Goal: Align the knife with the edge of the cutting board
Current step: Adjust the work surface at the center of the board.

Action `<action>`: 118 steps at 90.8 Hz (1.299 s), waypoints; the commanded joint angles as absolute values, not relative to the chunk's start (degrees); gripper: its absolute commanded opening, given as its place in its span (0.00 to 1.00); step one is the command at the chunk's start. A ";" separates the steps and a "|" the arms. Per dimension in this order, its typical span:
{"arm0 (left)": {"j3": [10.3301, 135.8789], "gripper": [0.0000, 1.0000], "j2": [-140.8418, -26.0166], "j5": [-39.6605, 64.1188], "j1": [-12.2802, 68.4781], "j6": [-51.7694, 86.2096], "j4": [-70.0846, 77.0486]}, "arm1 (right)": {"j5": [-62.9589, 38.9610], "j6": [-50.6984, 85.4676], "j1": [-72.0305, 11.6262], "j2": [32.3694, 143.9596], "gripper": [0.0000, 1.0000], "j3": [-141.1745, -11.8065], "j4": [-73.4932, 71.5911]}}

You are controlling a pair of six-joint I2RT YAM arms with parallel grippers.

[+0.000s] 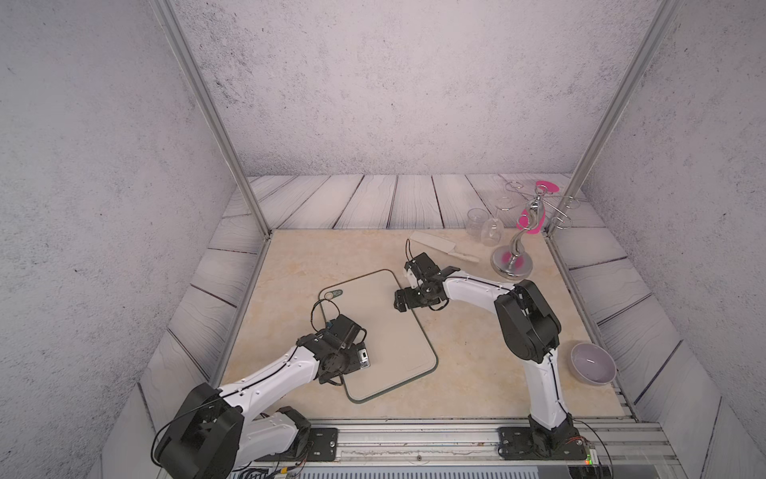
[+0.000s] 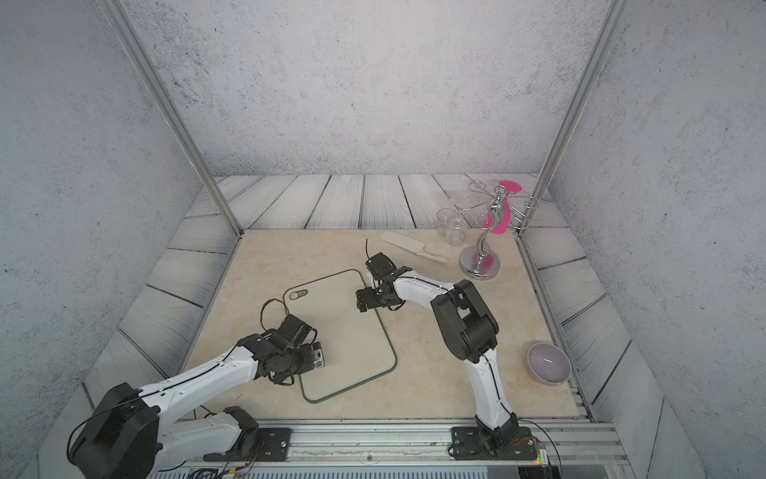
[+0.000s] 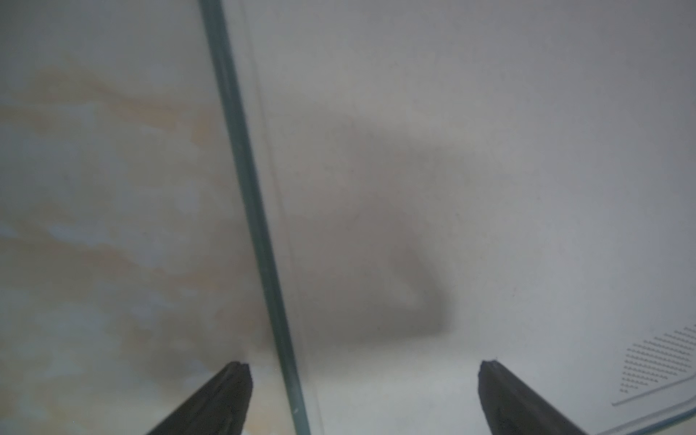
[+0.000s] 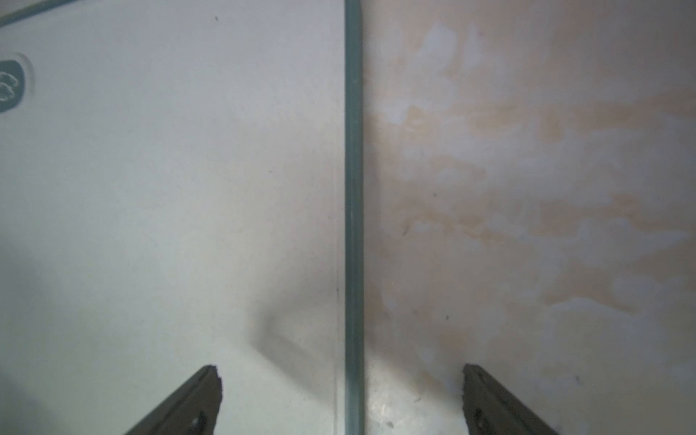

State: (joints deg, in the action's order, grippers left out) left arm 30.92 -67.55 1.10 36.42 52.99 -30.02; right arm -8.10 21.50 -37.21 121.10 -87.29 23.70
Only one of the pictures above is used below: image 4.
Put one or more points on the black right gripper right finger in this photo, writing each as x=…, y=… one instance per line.
x=491, y=409

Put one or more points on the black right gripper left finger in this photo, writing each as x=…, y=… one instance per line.
x=192, y=409

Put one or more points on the white green-rimmed cutting board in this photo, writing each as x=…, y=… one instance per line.
x=172, y=197

